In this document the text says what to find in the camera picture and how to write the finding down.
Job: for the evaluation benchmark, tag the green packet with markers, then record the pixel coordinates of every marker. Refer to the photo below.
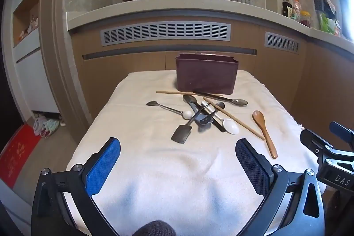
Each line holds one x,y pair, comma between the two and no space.
327,24

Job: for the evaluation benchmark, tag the person's left hand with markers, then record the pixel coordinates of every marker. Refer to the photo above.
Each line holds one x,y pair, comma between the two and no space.
155,229

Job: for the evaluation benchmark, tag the black basket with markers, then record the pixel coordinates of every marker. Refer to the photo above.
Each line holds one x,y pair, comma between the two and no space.
319,5

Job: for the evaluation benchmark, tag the wooden chopstick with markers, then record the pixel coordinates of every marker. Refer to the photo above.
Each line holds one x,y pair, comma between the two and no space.
237,121

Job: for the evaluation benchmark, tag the pile of cloths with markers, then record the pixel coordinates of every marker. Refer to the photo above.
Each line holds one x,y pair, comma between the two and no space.
45,125

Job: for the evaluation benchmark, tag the long grey vent grille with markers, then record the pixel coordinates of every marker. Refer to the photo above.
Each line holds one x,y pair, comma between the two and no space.
166,32

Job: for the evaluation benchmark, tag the clutter in wall niche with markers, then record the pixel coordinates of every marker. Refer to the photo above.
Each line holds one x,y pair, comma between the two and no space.
29,28

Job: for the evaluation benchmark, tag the purple plastic utensil container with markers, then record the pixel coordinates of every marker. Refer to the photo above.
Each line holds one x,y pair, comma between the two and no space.
206,78

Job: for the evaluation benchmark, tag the pale plastic spoon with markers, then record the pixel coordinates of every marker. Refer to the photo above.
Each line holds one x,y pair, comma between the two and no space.
231,126
199,121

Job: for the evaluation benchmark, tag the white stone counter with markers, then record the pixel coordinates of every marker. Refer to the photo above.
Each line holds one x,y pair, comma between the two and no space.
193,8

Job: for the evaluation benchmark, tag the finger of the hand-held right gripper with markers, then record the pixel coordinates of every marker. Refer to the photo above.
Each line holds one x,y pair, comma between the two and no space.
315,140
343,132

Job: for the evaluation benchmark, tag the wall niche shelf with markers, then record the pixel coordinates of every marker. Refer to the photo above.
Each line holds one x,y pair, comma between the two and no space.
26,6

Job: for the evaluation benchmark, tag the smiley face metal spoon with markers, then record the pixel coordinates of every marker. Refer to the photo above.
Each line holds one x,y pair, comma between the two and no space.
220,105

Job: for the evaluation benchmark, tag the dark bottle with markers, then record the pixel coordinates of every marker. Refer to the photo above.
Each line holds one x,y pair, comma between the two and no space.
286,8

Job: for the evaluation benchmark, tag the white towel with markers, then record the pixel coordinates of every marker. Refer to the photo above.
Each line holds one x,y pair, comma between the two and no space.
155,164

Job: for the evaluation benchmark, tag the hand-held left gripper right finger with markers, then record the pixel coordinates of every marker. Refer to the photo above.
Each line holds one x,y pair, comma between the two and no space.
253,169

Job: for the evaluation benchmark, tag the red floor mat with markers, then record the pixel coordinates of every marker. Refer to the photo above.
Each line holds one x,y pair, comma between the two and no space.
16,153

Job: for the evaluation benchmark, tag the orange capped bottle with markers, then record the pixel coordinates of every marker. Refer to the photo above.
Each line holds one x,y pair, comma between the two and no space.
296,10

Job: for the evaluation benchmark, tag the white cabinet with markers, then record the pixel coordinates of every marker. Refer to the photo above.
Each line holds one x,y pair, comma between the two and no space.
33,81

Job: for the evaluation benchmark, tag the short grey vent grille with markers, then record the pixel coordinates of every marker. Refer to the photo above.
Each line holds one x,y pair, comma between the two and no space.
282,42

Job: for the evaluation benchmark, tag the wooden spoon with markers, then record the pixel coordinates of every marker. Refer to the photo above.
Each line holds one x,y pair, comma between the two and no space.
259,117

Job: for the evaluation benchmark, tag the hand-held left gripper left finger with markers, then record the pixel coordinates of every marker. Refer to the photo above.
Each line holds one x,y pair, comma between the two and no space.
103,167

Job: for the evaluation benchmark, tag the white ball end spoon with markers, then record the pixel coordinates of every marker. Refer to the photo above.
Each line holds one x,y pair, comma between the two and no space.
188,114

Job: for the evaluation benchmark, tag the glass jar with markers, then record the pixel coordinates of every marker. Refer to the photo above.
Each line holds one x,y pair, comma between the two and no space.
305,21

